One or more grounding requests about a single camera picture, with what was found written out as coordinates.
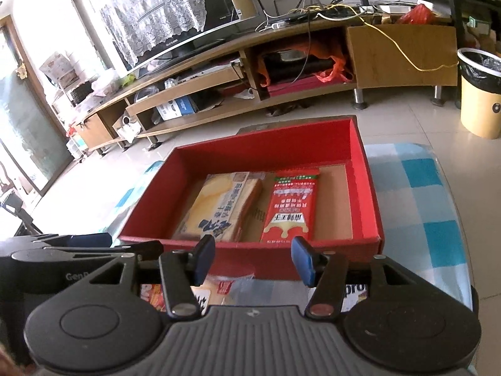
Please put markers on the black media player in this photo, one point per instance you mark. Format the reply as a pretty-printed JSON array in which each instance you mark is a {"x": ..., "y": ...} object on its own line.
[{"x": 289, "y": 68}]

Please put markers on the blue white carton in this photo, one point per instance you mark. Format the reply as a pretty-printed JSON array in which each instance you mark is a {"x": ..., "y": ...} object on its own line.
[{"x": 176, "y": 109}]

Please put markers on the white lace cloth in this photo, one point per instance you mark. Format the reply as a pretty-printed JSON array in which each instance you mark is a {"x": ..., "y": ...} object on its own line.
[{"x": 156, "y": 15}]

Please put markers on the printed cardboard box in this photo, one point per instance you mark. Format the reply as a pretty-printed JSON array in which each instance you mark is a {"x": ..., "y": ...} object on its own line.
[{"x": 58, "y": 68}]

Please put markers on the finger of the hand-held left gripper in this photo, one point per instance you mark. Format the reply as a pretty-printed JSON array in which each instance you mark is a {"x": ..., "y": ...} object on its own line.
[
  {"x": 90, "y": 240},
  {"x": 145, "y": 248}
]

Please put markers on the flat red box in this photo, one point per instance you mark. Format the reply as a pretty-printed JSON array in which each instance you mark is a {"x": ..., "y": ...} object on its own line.
[{"x": 305, "y": 86}]

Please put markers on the red plastic bag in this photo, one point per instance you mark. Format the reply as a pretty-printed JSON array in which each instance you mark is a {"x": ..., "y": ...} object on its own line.
[{"x": 415, "y": 13}]

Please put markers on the orange plastic bag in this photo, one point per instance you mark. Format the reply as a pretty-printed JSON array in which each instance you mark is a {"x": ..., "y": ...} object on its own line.
[{"x": 336, "y": 68}]

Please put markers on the long red snack packet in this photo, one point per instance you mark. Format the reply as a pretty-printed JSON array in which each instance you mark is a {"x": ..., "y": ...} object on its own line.
[{"x": 289, "y": 211}]

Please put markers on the red gummy candy packet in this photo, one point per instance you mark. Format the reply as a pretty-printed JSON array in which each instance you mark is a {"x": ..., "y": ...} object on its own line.
[{"x": 152, "y": 295}]

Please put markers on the wooden television stand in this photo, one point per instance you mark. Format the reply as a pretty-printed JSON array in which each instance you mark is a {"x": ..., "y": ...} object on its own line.
[{"x": 391, "y": 58}]

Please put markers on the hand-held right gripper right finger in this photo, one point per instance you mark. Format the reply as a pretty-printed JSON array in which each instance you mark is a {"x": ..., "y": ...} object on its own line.
[{"x": 303, "y": 261}]

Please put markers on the black metal shelf rack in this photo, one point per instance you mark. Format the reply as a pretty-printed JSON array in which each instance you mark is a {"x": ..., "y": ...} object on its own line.
[{"x": 454, "y": 4}]

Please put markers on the dark chair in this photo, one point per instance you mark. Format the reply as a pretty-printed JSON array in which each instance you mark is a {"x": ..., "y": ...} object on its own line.
[{"x": 15, "y": 207}]

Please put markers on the beige trash bin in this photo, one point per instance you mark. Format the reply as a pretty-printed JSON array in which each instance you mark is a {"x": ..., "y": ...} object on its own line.
[{"x": 477, "y": 102}]

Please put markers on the yellow bread packet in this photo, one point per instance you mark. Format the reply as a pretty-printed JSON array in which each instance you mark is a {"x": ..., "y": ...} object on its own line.
[{"x": 219, "y": 203}]

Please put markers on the clear brown bread packet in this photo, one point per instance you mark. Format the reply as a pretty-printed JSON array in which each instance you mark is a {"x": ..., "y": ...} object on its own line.
[{"x": 223, "y": 290}]

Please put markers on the red cardboard box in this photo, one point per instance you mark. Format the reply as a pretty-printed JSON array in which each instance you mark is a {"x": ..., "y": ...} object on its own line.
[{"x": 352, "y": 156}]

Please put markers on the glass sliding door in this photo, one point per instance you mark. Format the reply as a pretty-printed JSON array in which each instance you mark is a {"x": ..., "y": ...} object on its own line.
[{"x": 23, "y": 125}]

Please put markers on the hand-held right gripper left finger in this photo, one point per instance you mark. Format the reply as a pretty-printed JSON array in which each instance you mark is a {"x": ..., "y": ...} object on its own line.
[{"x": 203, "y": 260}]

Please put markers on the blue white checkered tablecloth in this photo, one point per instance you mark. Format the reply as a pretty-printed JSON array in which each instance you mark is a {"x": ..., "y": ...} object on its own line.
[{"x": 415, "y": 203}]

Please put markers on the black router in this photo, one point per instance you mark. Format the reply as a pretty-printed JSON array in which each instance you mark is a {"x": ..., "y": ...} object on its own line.
[{"x": 296, "y": 16}]

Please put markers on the white chocolate pie packet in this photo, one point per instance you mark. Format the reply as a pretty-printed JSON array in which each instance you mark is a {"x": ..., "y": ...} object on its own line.
[{"x": 354, "y": 295}]

